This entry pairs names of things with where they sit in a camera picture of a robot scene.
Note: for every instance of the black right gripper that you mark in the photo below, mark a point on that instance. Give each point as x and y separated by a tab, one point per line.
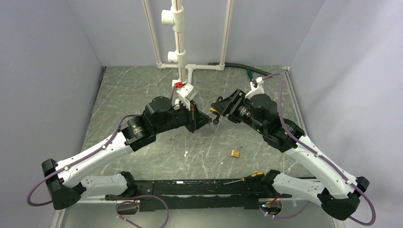
222	106

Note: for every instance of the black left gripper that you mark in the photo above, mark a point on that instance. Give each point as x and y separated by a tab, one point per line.
198	119

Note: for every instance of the yellow black padlock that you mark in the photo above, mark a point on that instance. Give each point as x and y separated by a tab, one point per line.
216	120

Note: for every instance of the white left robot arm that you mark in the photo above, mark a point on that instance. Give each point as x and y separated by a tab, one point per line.
69	180

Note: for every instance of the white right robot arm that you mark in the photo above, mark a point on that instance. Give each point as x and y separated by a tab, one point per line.
336	191

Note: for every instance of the brass padlock open shackle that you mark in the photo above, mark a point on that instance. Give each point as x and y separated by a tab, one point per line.
238	152

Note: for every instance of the yellow black screwdriver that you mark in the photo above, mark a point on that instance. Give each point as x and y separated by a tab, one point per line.
253	177

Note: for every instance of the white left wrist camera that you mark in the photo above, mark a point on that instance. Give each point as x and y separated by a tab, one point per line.
186	93

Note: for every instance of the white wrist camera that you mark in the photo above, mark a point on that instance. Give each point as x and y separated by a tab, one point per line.
186	93
256	88

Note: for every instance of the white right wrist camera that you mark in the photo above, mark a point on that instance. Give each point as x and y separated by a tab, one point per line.
256	88

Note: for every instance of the green handled screwdriver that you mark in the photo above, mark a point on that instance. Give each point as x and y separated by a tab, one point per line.
250	74

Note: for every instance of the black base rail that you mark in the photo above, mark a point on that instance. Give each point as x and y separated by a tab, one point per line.
201	194

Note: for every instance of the white PVC pipe frame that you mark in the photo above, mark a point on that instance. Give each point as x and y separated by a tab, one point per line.
174	17

